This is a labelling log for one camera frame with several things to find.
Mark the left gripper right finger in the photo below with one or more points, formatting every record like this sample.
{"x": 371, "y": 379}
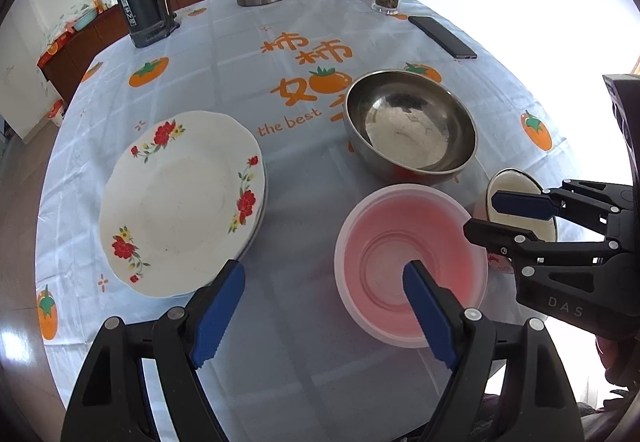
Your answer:
{"x": 536, "y": 402}

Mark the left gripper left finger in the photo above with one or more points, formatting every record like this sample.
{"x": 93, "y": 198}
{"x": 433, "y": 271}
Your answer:
{"x": 110, "y": 401}

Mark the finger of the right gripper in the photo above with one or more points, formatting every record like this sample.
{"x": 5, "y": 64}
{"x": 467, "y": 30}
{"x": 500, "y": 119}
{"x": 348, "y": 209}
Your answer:
{"x": 592, "y": 205}
{"x": 617, "y": 249}

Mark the white enamel bowl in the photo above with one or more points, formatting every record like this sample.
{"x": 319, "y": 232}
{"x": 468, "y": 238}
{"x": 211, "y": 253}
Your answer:
{"x": 509, "y": 199}

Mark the white floral plate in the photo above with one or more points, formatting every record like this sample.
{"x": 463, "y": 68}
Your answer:
{"x": 170, "y": 200}

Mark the person's right hand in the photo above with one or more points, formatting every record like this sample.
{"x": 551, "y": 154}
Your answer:
{"x": 620, "y": 360}

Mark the white persimmon tablecloth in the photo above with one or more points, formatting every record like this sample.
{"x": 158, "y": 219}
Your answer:
{"x": 293, "y": 366}

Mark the stainless steel bowl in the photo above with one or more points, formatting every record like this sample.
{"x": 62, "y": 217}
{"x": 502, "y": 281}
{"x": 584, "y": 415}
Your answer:
{"x": 407, "y": 128}

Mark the black smartphone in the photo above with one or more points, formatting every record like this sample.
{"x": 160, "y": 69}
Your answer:
{"x": 443, "y": 37}

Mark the white plastic bucket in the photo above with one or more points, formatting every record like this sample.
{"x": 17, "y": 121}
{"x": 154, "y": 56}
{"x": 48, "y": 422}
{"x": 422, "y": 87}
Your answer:
{"x": 57, "y": 112}

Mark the dark wooden sideboard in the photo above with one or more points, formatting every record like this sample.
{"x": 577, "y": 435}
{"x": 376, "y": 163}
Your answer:
{"x": 65, "y": 61}

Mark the teal basin on sideboard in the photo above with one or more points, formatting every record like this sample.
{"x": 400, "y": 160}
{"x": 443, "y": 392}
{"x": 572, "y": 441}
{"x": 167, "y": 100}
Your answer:
{"x": 87, "y": 16}

